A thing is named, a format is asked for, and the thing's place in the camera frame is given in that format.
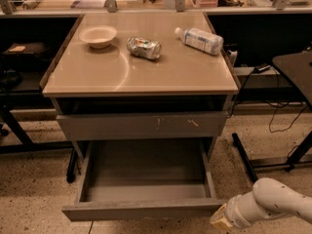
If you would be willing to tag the clear plastic water bottle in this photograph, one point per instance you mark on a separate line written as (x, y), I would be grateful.
(200, 40)

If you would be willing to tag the black table leg bar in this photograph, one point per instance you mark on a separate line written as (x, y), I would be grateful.
(248, 165)

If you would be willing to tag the grey drawer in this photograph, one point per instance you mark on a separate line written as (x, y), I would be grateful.
(145, 178)
(142, 125)

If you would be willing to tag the dark round side table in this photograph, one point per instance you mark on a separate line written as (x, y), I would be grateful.
(297, 68)

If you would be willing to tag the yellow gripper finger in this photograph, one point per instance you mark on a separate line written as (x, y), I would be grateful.
(219, 221)

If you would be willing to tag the grey drawer cabinet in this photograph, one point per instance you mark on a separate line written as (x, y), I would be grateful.
(113, 81)

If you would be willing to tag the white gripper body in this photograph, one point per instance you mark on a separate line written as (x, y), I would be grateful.
(234, 212)

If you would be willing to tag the crushed silver can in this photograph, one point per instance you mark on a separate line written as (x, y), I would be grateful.
(143, 48)

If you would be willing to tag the white paper bowl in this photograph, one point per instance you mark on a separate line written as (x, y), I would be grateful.
(98, 37)

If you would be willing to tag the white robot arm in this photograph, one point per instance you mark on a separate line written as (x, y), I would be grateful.
(269, 199)

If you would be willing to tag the grey top drawer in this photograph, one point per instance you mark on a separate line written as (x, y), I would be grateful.
(142, 125)

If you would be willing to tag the black power adapter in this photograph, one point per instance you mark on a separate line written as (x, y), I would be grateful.
(261, 68)

